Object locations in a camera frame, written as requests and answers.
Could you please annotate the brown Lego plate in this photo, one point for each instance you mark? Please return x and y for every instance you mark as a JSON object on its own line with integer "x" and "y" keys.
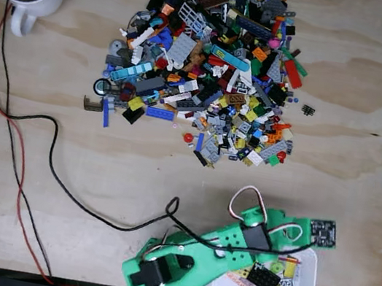
{"x": 236, "y": 99}

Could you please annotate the yellow Lego brick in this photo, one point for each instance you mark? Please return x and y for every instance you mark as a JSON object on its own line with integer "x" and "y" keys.
{"x": 136, "y": 103}
{"x": 290, "y": 268}

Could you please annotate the grey holed Lego piece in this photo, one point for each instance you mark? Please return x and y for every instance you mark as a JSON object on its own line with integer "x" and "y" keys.
{"x": 287, "y": 283}

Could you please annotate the olive Lego bracket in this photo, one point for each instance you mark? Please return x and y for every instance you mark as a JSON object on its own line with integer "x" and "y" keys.
{"x": 93, "y": 106}

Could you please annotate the bright green Lego plate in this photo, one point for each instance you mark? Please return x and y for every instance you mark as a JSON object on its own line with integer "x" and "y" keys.
{"x": 273, "y": 161}

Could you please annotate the square grey Lego plate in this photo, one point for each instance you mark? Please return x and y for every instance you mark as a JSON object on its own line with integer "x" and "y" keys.
{"x": 181, "y": 47}

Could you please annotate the small pink round stud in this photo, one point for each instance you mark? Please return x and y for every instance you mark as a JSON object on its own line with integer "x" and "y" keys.
{"x": 175, "y": 125}

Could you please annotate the orange Lego brick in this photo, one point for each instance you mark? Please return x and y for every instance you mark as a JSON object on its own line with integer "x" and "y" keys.
{"x": 260, "y": 53}

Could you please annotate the long light blue Lego piece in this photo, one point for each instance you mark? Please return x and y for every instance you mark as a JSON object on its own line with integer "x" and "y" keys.
{"x": 230, "y": 57}

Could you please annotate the red translucent Lego bar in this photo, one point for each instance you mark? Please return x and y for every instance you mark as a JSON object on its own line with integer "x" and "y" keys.
{"x": 290, "y": 260}

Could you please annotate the yellow technic Lego beam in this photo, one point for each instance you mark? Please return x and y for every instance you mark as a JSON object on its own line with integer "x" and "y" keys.
{"x": 244, "y": 272}

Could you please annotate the narrow blue Lego plate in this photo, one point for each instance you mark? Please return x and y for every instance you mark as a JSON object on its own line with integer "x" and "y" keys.
{"x": 200, "y": 141}
{"x": 106, "y": 115}

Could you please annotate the small black studded Lego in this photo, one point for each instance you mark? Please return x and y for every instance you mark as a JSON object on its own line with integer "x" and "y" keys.
{"x": 308, "y": 110}

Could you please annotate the long dark blue Lego plate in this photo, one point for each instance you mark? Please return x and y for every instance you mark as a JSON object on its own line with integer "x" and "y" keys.
{"x": 254, "y": 27}

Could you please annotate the large black Lego plate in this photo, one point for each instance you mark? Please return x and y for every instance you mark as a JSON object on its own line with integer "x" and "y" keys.
{"x": 263, "y": 278}

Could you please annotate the grey wedge Lego plate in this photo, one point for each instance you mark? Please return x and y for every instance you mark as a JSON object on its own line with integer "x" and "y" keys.
{"x": 275, "y": 70}

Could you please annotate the black camera circuit board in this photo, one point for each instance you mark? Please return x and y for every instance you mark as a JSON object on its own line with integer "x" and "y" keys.
{"x": 323, "y": 233}

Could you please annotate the white Lego lattice fence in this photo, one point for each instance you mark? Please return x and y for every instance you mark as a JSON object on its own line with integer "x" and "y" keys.
{"x": 185, "y": 8}

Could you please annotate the pink Lego ball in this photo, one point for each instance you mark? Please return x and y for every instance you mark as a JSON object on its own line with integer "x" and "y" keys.
{"x": 274, "y": 43}

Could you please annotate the black Lego slope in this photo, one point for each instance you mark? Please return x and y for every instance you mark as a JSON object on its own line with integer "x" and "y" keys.
{"x": 132, "y": 115}

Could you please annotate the black Lego bar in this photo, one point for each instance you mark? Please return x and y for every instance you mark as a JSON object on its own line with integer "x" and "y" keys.
{"x": 200, "y": 158}

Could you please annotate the long white Lego plate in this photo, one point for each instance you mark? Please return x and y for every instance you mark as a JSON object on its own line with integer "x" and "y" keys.
{"x": 177, "y": 97}

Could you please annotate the light blue Lego plate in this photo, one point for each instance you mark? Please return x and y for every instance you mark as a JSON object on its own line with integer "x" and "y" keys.
{"x": 131, "y": 71}

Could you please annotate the red round Lego piece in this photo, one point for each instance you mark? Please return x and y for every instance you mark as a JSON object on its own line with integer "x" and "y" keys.
{"x": 280, "y": 155}
{"x": 187, "y": 137}

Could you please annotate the grey round Lego disc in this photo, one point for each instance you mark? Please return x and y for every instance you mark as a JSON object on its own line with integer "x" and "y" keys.
{"x": 116, "y": 47}

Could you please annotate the white Lego bar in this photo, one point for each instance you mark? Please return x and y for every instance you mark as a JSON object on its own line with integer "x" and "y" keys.
{"x": 143, "y": 37}

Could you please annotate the dark red Lego piece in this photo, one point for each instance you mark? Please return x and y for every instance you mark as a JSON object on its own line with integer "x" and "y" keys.
{"x": 128, "y": 91}

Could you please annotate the dark grey Lego brick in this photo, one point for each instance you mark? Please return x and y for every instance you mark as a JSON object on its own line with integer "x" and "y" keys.
{"x": 149, "y": 84}

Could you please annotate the round Lego wheel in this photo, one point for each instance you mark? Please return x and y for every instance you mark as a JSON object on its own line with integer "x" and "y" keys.
{"x": 101, "y": 86}

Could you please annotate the lime green Lego piece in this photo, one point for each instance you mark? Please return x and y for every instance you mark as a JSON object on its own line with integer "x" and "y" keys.
{"x": 277, "y": 267}

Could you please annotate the red Lego plate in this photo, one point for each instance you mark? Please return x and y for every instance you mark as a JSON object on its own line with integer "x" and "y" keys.
{"x": 292, "y": 74}

